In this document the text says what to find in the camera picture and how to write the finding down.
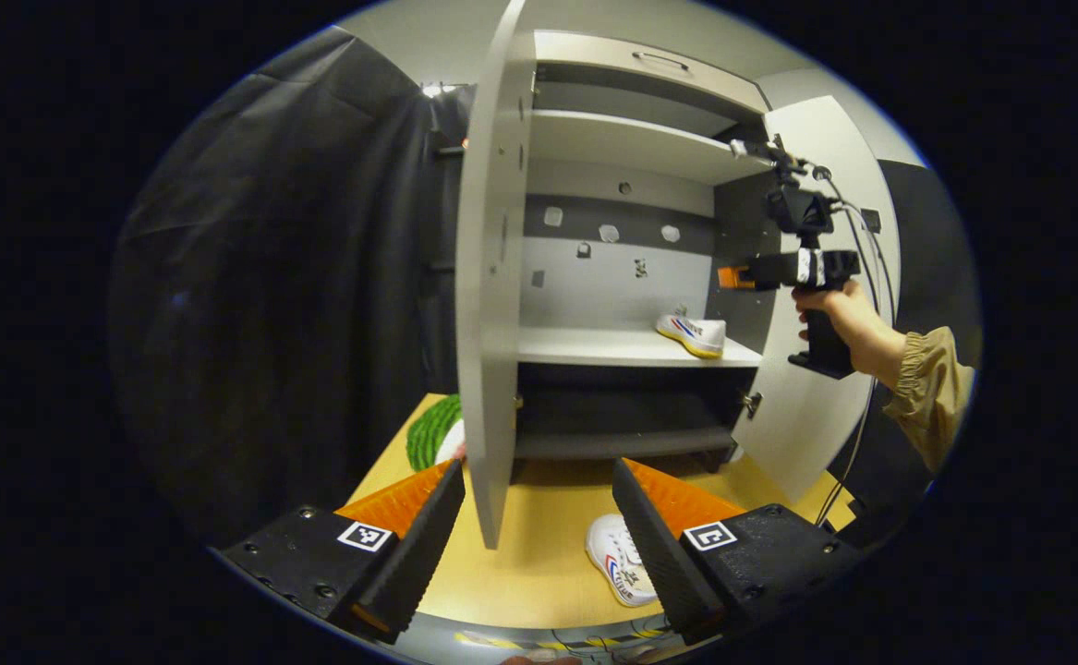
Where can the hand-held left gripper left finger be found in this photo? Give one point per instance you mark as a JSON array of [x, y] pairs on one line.
[[428, 545]]

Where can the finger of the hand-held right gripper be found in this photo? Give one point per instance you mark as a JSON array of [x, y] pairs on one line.
[[735, 277]]

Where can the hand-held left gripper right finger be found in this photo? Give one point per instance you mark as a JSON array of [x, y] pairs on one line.
[[659, 545]]

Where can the white sneaker shoe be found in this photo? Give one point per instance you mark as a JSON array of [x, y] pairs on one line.
[[617, 554], [696, 334]]

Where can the white shoe cabinet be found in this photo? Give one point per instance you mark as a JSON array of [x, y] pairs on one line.
[[594, 286]]

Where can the white door with camera sticker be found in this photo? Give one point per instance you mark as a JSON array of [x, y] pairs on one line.
[[488, 277]]

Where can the metal door hinge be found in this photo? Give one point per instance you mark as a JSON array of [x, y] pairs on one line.
[[753, 405]]

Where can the white cabinet shelf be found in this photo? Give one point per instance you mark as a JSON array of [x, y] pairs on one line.
[[594, 346], [622, 143]]

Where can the white cabinet drawer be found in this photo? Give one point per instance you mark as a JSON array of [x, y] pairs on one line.
[[594, 60]]

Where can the green round mat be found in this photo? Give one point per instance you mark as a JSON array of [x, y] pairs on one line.
[[428, 434]]

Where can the black backdrop cloth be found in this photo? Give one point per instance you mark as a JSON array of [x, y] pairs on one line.
[[926, 259], [271, 277]]

